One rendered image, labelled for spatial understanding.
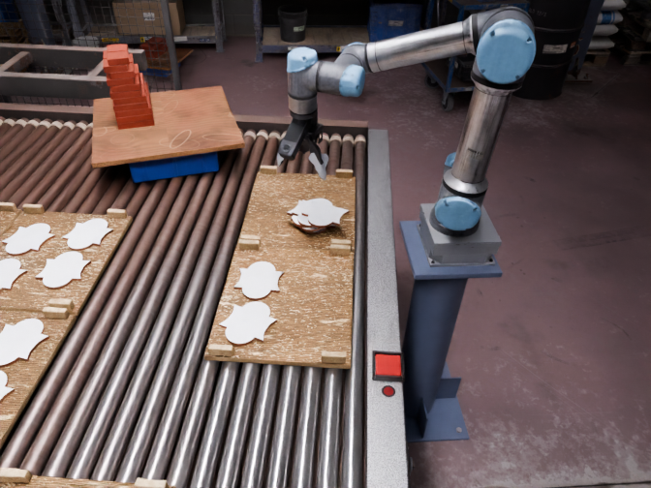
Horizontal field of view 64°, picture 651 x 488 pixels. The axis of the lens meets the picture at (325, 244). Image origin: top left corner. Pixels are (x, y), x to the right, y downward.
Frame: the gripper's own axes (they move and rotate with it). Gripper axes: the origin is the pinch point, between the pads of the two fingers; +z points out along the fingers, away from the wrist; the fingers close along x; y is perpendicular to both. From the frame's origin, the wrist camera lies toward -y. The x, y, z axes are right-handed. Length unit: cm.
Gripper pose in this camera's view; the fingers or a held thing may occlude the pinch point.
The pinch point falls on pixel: (300, 174)
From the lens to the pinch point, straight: 153.1
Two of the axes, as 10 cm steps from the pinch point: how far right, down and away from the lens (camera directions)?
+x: -8.9, -3.2, 3.2
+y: 4.5, -6.1, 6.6
